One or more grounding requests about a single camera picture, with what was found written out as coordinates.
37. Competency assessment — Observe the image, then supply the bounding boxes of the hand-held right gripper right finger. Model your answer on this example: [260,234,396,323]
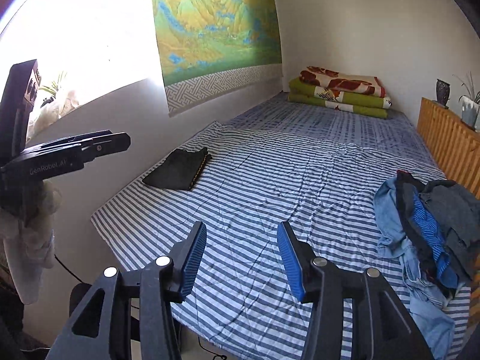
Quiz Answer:
[276,222,432,360]

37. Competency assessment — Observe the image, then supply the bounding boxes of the grey garment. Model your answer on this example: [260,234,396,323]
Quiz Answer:
[419,179,480,283]

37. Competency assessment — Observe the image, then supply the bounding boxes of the wooden slatted cover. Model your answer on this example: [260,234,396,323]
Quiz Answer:
[417,97,480,196]

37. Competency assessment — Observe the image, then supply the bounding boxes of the person's left hand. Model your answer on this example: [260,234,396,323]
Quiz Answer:
[0,181,63,305]

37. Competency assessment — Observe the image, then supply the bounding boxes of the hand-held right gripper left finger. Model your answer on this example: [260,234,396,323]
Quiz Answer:
[47,222,208,360]

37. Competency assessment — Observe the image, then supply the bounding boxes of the black garment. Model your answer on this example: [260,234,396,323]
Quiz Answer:
[395,170,463,298]

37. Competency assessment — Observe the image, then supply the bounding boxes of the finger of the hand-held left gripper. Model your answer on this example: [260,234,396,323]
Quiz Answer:
[78,132,131,164]
[45,130,114,146]

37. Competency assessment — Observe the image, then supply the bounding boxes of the person's left forearm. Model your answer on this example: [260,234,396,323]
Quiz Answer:
[0,240,25,360]

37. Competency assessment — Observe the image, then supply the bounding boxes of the landscape wall hanging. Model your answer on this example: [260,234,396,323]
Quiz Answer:
[150,0,283,117]

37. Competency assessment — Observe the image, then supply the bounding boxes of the blue striped garment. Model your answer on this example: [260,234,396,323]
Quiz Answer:
[410,190,460,288]

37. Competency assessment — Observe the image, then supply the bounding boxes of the potted plant in pale pot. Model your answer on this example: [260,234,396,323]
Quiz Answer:
[453,70,480,129]

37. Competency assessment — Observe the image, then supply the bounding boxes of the windowsill plant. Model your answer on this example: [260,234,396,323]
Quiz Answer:
[37,70,82,121]

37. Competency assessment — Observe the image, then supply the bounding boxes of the blue patterned bed sheet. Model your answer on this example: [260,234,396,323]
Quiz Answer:
[221,94,448,181]

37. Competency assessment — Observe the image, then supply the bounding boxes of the light blue denim jeans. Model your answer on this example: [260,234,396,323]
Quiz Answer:
[374,177,472,359]

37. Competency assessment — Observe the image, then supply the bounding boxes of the black cable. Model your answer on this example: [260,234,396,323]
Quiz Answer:
[196,334,228,360]
[53,253,89,284]

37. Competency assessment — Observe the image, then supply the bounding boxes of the blue white striped quilt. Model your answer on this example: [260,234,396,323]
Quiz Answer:
[91,122,472,358]

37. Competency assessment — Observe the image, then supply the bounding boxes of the dark vase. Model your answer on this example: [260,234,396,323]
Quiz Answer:
[435,78,451,107]

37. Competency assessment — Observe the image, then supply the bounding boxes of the black pants with yellow stripes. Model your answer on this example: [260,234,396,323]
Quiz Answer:
[142,148,213,191]

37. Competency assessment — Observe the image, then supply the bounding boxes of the folded green floral blanket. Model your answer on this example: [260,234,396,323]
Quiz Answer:
[288,66,393,120]

